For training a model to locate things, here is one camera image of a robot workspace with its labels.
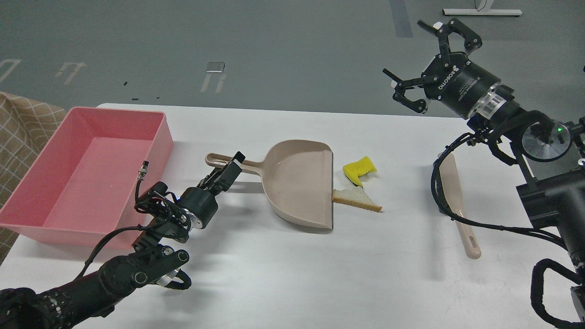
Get beige hand brush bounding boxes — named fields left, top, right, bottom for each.
left=439, top=154, right=481, bottom=260

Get pink plastic bin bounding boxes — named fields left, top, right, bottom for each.
left=0, top=107, right=173, bottom=247

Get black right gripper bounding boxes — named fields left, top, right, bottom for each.
left=383, top=18, right=501, bottom=120

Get beige checkered cloth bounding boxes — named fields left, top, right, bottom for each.
left=0, top=91, right=67, bottom=263

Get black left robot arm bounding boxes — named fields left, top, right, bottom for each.
left=1, top=152, right=245, bottom=329

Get yellow sponge piece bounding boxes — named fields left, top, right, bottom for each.
left=342, top=156, right=378, bottom=187

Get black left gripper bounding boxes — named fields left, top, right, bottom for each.
left=179, top=152, right=246, bottom=229

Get beige plastic dustpan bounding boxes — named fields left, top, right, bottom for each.
left=205, top=139, right=335, bottom=230

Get white table leg base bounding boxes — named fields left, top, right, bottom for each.
left=441, top=0, right=523, bottom=17

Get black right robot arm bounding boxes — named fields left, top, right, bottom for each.
left=383, top=18, right=585, bottom=329

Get triangular bread slice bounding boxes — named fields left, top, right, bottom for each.
left=332, top=186, right=383, bottom=212

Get metal floor plate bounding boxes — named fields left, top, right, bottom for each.
left=206, top=62, right=226, bottom=74

